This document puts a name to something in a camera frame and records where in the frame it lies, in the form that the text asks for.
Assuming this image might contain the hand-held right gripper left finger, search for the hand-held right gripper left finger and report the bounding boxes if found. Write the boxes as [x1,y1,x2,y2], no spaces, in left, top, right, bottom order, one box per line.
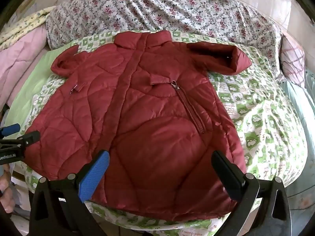
[30,150,110,236]

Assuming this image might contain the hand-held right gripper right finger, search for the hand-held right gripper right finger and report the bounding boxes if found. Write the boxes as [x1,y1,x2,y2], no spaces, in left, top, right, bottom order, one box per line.
[211,150,291,236]

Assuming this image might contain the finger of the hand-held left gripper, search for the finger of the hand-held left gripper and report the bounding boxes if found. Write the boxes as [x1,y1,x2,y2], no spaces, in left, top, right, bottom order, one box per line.
[0,130,41,151]
[0,124,21,138]

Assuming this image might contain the red quilted comforter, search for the red quilted comforter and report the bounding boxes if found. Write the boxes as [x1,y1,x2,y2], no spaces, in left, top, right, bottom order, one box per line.
[25,30,253,222]

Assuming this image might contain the person's left hand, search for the person's left hand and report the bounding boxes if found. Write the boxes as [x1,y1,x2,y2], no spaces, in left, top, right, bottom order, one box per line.
[0,163,16,213]

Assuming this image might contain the green checkered bed sheet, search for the green checkered bed sheet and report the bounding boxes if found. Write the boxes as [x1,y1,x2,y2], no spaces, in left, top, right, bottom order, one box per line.
[6,29,309,236]

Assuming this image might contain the pink quilt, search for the pink quilt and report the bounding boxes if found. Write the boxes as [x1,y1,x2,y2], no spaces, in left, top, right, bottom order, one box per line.
[0,23,48,109]

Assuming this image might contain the light blue sheet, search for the light blue sheet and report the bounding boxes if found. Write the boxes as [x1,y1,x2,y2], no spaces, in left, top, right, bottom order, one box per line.
[279,71,315,236]

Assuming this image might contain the yellow floral cloth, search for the yellow floral cloth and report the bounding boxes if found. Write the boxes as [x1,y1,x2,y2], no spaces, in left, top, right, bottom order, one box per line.
[0,6,57,51]

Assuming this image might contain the pink plaid pillow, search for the pink plaid pillow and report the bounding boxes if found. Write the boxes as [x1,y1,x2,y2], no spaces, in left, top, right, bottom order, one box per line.
[281,33,307,89]

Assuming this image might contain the floral print quilt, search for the floral print quilt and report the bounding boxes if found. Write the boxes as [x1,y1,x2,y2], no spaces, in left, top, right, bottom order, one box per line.
[46,0,287,84]

